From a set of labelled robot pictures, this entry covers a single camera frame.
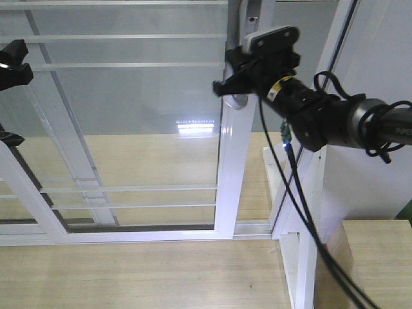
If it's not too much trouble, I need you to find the aluminium door floor track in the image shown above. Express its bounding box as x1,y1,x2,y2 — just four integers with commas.
233,224,272,240

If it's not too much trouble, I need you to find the green cushion mat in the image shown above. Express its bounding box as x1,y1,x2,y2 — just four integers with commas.
395,200,412,222

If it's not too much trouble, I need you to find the green circuit board right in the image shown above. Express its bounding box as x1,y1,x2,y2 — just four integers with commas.
280,120,292,145

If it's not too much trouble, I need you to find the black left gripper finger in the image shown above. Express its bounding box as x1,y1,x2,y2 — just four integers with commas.
0,131,24,147
1,39,33,91

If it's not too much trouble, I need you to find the white sliding glass door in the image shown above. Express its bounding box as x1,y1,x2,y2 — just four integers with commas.
1,1,274,246

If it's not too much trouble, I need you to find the white wall panel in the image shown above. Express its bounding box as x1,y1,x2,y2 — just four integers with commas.
318,1,411,242

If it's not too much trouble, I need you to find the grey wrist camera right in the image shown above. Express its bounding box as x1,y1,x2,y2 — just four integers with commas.
241,26,299,55

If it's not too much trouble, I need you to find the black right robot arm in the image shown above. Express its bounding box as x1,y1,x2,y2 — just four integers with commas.
213,42,411,156

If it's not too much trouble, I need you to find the light wooden box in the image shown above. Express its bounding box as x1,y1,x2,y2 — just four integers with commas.
327,220,411,308

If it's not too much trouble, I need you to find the fixed white glass door panel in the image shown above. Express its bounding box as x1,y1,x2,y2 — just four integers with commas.
1,1,125,225

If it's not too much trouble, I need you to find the white door handle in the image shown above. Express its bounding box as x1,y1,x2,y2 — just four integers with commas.
222,62,248,111

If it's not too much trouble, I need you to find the black cable right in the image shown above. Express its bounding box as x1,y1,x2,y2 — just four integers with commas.
258,70,412,309

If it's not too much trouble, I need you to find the white door frame post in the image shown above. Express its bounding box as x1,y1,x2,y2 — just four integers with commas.
264,1,357,239

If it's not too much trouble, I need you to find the white triangular support bracket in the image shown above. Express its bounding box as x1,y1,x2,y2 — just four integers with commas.
263,147,326,308

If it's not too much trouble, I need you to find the light wooden platform board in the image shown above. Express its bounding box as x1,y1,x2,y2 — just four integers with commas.
1,134,290,308

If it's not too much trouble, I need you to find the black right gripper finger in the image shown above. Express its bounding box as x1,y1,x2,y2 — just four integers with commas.
225,46,263,76
212,63,267,97

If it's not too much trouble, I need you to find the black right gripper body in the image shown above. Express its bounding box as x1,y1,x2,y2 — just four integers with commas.
244,41,300,100

